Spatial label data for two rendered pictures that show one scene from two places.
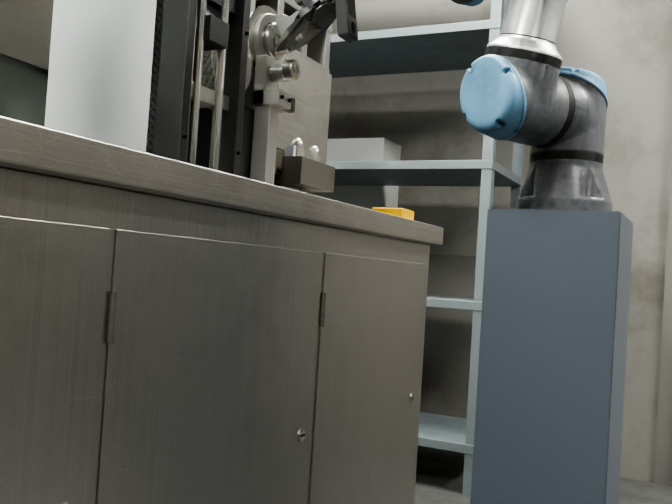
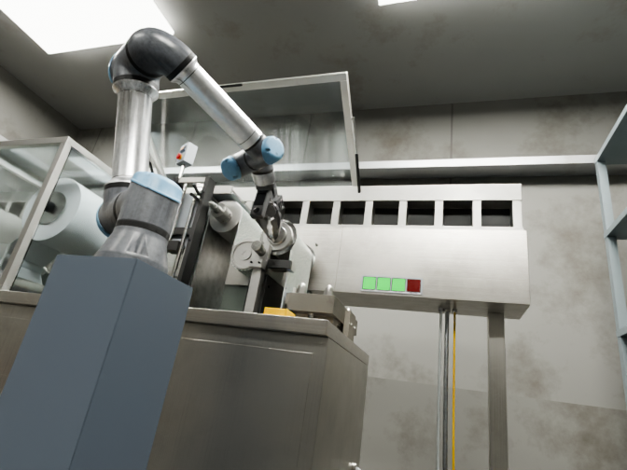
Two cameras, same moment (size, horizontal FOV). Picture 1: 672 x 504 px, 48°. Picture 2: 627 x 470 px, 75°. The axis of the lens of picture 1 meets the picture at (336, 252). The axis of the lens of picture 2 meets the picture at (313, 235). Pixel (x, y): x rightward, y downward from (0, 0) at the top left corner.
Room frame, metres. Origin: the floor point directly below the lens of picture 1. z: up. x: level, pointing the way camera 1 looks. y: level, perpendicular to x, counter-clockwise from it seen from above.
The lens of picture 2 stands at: (1.51, -1.28, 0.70)
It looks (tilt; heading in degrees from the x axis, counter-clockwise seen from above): 22 degrees up; 83
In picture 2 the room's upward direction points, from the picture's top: 9 degrees clockwise
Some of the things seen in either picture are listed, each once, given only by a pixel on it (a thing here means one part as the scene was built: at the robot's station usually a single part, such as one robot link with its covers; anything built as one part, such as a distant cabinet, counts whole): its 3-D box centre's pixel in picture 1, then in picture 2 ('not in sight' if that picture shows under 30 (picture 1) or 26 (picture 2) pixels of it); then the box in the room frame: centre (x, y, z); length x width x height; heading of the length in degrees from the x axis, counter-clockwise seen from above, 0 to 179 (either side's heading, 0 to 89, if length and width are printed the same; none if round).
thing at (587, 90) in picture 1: (565, 114); (150, 204); (1.23, -0.36, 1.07); 0.13 x 0.12 x 0.14; 126
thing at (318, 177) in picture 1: (244, 174); (326, 315); (1.79, 0.23, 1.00); 0.40 x 0.16 x 0.06; 63
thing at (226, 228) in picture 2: not in sight; (238, 228); (1.39, 0.40, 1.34); 0.25 x 0.14 x 0.14; 63
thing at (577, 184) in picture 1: (564, 185); (136, 250); (1.24, -0.37, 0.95); 0.15 x 0.15 x 0.10
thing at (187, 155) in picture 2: not in sight; (185, 154); (1.07, 0.44, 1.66); 0.07 x 0.07 x 0.10; 37
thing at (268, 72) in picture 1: (270, 133); (254, 283); (1.50, 0.14, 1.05); 0.06 x 0.05 x 0.31; 63
